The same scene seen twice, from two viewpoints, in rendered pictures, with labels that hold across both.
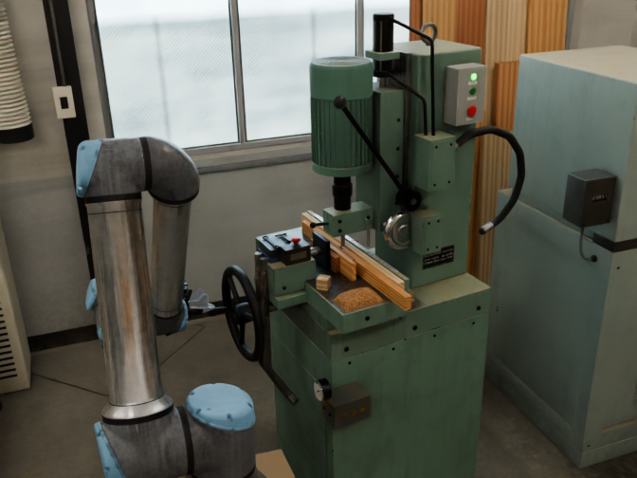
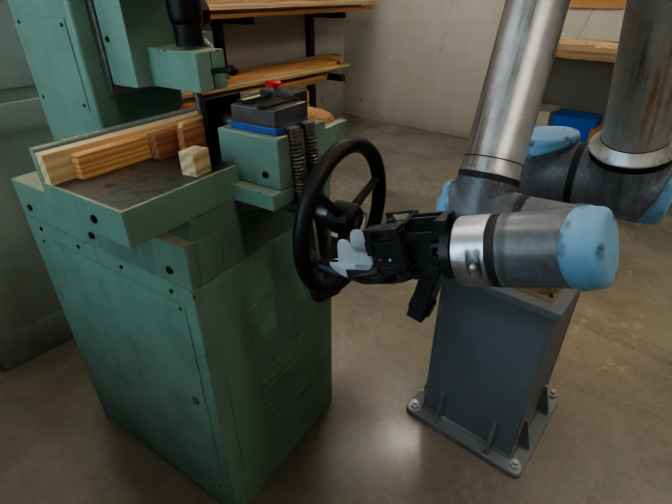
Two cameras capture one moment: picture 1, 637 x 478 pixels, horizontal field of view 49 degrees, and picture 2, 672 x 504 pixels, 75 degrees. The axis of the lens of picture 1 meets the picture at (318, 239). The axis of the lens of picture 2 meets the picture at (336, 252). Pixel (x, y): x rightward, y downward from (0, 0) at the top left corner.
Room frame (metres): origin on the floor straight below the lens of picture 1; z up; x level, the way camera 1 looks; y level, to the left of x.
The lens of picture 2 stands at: (2.17, 0.84, 1.17)
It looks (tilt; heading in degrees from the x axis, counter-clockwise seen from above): 31 degrees down; 240
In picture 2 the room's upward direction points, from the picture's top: straight up
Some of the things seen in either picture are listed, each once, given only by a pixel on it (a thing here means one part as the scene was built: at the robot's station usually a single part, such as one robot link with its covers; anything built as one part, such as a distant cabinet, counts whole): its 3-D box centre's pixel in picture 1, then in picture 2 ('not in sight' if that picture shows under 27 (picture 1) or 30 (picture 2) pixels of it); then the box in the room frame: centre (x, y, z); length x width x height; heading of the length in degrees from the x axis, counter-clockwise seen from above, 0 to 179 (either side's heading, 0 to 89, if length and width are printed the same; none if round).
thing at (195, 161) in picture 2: not in sight; (195, 161); (2.02, 0.11, 0.92); 0.04 x 0.03 x 0.04; 34
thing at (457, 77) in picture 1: (464, 94); not in sight; (1.97, -0.42, 1.40); 0.10 x 0.06 x 0.16; 117
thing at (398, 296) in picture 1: (350, 260); (219, 124); (1.91, -0.09, 0.92); 0.62 x 0.02 x 0.04; 27
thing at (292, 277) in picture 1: (284, 268); (274, 148); (1.87, 0.10, 0.92); 0.15 x 0.13 x 0.09; 27
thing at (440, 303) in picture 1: (376, 292); (177, 191); (2.01, -0.18, 0.76); 0.57 x 0.45 x 0.09; 117
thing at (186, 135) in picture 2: (324, 254); (215, 132); (1.94, -0.02, 0.93); 0.17 x 0.02 x 0.05; 27
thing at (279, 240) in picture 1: (283, 248); (274, 107); (1.86, 0.10, 0.99); 0.13 x 0.11 x 0.06; 27
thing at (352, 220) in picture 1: (348, 221); (188, 71); (1.96, -0.09, 1.03); 0.14 x 0.07 x 0.09; 117
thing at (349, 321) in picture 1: (311, 276); (242, 163); (1.91, 0.03, 0.87); 0.61 x 0.30 x 0.06; 27
